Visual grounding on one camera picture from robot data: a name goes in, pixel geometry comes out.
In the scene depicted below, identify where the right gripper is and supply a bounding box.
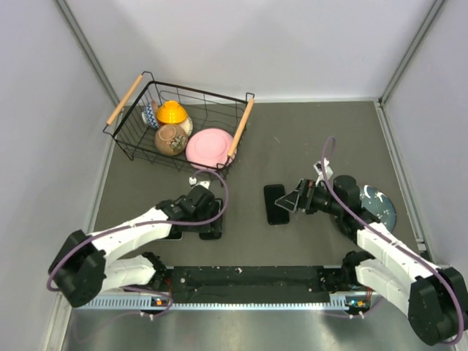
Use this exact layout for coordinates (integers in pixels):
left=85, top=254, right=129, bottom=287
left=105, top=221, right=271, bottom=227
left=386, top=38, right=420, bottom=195
left=276, top=178, right=344, bottom=216

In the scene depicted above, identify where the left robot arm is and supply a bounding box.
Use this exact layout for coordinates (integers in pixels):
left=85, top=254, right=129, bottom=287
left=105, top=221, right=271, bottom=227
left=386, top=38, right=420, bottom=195
left=48, top=182, right=224, bottom=308

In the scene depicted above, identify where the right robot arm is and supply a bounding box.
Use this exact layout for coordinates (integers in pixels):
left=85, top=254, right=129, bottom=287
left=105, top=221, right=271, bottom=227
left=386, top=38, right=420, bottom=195
left=275, top=175, right=467, bottom=346

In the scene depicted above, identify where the white phone black screen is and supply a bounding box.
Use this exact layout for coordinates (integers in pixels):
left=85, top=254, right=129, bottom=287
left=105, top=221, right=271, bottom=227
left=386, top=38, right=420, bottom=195
left=161, top=231, right=183, bottom=241

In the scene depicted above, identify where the pink plate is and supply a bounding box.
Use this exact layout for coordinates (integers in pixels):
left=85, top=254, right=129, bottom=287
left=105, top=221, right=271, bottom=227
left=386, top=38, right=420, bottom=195
left=186, top=128, right=237, bottom=170

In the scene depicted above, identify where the brown ceramic bowl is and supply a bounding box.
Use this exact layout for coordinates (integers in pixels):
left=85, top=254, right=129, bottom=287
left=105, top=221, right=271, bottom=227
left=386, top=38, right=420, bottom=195
left=155, top=124, right=189, bottom=156

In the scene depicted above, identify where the cream bowl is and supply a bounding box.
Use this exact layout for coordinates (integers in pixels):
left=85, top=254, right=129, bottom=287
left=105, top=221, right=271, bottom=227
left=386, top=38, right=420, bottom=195
left=178, top=116, right=193, bottom=136

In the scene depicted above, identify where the blue ceramic plate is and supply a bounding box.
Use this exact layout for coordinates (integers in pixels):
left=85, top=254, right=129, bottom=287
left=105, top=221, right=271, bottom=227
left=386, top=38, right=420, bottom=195
left=360, top=185, right=397, bottom=233

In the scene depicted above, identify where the orange bowl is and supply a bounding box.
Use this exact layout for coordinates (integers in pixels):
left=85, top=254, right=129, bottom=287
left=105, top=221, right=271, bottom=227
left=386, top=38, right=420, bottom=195
left=156, top=100, right=188, bottom=124

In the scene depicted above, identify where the blue white patterned cup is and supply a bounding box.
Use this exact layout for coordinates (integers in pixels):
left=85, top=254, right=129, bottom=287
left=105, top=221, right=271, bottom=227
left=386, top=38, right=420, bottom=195
left=141, top=101, right=159, bottom=129

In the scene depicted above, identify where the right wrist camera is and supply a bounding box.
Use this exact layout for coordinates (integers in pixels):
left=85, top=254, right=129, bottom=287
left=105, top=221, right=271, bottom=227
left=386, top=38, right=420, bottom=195
left=314, top=158, right=333, bottom=183

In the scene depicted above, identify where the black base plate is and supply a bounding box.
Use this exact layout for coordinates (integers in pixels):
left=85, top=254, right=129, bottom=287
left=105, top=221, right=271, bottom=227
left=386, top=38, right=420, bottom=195
left=167, top=266, right=348, bottom=304

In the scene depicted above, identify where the right wooden basket handle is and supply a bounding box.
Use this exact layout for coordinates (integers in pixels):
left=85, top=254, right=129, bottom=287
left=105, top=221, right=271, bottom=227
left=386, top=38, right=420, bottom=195
left=227, top=98, right=255, bottom=159

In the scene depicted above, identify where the wooden basket handle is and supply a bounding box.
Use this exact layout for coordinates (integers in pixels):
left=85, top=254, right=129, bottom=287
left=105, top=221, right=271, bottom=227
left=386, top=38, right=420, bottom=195
left=227, top=98, right=255, bottom=159
left=106, top=74, right=143, bottom=127

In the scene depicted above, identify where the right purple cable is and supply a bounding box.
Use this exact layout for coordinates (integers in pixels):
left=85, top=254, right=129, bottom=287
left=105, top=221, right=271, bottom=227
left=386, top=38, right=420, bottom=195
left=320, top=136, right=465, bottom=345

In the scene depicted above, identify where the purple cable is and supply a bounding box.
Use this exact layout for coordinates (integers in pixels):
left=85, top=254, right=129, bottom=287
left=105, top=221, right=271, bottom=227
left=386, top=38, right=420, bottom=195
left=320, top=136, right=465, bottom=345
left=46, top=168, right=230, bottom=319

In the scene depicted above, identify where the slotted cable duct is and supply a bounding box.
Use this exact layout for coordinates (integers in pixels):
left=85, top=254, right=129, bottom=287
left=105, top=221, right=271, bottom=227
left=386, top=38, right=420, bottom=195
left=83, top=295, right=354, bottom=312

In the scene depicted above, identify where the left wooden basket handle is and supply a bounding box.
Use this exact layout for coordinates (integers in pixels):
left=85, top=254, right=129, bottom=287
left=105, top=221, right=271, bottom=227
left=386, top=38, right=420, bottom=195
left=106, top=74, right=143, bottom=127

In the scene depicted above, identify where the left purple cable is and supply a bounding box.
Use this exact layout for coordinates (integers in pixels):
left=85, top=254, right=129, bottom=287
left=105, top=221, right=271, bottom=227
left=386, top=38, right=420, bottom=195
left=46, top=168, right=230, bottom=319

